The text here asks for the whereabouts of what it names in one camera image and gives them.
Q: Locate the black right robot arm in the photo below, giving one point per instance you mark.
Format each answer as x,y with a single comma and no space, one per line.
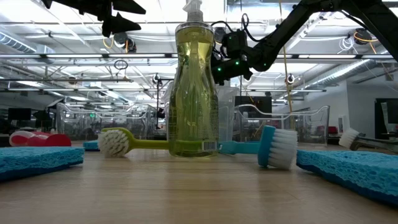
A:
280,37

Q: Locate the light blue sponge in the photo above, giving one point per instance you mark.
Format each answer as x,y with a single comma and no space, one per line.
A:
348,171
37,158
90,146

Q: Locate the black monitor screen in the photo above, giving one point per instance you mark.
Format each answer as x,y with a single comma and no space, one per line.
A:
381,124
258,100
18,114

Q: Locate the clear shallow plastic tray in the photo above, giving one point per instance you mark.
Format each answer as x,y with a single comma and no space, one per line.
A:
77,124
311,130

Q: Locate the red chair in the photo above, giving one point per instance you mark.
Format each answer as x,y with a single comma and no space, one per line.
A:
333,130

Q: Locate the dark grey dish brush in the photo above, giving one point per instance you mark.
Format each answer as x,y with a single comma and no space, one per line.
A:
367,142

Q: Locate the clear yellow-green soap bottle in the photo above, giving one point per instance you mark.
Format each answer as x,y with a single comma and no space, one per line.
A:
192,109

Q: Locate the silver ventilation duct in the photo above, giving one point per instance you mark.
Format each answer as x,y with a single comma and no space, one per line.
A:
351,71
15,45

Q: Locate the blue dish brush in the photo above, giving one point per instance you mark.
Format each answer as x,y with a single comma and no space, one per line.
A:
267,146

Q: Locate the green dish brush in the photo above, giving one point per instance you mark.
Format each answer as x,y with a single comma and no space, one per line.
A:
140,144

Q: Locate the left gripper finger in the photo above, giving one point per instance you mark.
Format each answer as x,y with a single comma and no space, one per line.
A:
118,25
127,7

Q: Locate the clear deep plastic bin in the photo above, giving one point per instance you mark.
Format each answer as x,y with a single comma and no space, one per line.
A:
228,118

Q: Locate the red dish brush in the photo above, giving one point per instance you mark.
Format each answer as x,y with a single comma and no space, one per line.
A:
56,140

